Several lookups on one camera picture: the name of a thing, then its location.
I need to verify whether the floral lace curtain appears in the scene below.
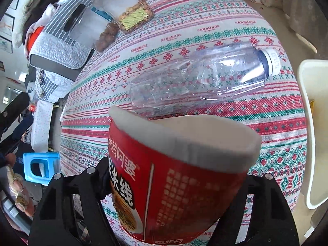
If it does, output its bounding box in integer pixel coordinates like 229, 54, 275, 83
282, 0, 328, 54

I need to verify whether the beige woven slipper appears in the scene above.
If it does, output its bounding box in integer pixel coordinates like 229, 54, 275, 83
8, 166, 34, 216

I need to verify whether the white plastic bin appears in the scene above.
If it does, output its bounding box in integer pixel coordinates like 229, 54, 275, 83
297, 59, 328, 211

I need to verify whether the grey sofa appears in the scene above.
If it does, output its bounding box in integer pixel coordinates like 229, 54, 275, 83
28, 0, 95, 100

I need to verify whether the striped quilted sofa cover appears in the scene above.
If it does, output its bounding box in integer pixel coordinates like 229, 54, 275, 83
29, 0, 95, 69

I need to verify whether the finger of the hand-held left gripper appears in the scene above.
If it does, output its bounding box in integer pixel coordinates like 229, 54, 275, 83
0, 114, 34, 154
0, 92, 31, 134

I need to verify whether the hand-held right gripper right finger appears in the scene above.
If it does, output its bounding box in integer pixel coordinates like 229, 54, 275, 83
205, 173, 300, 246

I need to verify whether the blue plastic stool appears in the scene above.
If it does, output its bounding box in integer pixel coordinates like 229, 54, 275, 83
23, 152, 60, 185

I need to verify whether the plastic jar with pale nuts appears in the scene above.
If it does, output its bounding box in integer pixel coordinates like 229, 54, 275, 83
87, 0, 155, 34

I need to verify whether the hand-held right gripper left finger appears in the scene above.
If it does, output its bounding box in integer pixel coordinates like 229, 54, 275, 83
30, 156, 121, 246

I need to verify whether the clear plastic bottle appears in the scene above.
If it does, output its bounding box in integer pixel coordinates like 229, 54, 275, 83
128, 42, 281, 120

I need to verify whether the orange garment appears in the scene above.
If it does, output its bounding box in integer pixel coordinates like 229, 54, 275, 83
24, 27, 44, 57

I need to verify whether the dark brown garment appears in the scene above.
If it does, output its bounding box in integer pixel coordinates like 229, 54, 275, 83
22, 0, 64, 44

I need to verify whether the red instant noodle bowl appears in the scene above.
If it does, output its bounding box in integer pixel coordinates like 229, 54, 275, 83
108, 105, 262, 245

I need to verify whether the pink garment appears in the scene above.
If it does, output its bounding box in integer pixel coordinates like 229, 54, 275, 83
42, 2, 64, 23

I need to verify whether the plastic jar with brown nuts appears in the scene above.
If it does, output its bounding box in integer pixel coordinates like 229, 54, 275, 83
63, 2, 120, 53

